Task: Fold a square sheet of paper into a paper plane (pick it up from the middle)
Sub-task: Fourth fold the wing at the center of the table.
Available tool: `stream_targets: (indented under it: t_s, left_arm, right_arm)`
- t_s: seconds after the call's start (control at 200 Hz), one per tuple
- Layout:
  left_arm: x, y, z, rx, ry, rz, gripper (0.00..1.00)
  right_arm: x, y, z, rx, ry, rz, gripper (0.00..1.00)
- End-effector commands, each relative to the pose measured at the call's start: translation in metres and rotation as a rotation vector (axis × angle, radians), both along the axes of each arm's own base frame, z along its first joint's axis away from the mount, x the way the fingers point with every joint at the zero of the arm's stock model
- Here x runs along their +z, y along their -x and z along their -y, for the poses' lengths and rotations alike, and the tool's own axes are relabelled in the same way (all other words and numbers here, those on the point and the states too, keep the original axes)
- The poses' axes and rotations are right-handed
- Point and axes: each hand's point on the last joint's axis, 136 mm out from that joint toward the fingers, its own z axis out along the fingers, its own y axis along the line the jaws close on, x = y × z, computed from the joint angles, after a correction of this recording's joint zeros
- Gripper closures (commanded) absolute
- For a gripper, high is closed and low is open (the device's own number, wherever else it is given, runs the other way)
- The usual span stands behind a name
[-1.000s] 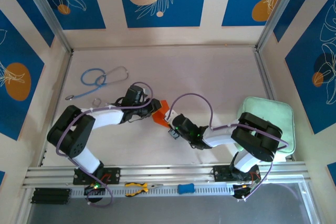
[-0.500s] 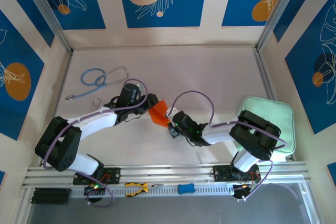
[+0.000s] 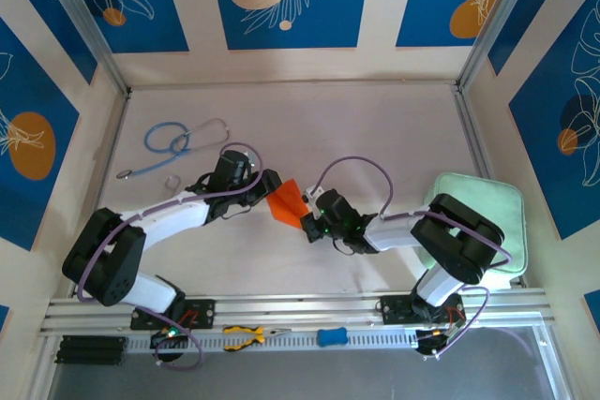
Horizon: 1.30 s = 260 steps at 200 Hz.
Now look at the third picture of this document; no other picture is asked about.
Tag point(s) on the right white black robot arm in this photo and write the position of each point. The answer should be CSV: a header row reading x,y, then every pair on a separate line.
x,y
394,233

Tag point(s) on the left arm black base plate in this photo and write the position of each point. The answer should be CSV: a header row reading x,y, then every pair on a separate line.
x,y
204,313

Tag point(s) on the left black controller board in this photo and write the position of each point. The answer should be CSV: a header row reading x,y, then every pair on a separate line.
x,y
169,334

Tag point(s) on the black ribbed block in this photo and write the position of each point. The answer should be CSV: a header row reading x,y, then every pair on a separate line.
x,y
91,351

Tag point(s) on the orange square paper sheet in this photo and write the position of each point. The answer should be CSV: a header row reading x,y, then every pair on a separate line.
x,y
288,205

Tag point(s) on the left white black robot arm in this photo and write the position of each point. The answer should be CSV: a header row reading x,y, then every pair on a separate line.
x,y
173,219

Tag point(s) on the black controller board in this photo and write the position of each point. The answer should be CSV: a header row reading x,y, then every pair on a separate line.
x,y
169,334
436,341

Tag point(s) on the right black controller board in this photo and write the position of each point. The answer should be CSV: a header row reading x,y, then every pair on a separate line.
x,y
436,341

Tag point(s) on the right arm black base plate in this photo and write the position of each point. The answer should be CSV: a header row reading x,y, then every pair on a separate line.
x,y
394,308

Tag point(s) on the blue tube stethoscope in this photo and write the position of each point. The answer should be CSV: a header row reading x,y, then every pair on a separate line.
x,y
124,174

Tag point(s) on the blue bone-shaped sponge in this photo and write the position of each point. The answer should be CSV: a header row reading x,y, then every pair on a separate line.
x,y
332,337

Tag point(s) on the light green folded cushion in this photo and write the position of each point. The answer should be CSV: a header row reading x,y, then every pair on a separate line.
x,y
513,205

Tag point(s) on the aluminium side rail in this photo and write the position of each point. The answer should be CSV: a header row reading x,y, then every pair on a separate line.
x,y
475,137
108,156

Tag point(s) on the aluminium frame post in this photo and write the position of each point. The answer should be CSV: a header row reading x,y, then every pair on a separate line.
x,y
498,20
84,20

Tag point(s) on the aluminium front rail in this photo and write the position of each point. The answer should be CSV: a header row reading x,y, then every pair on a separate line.
x,y
304,308

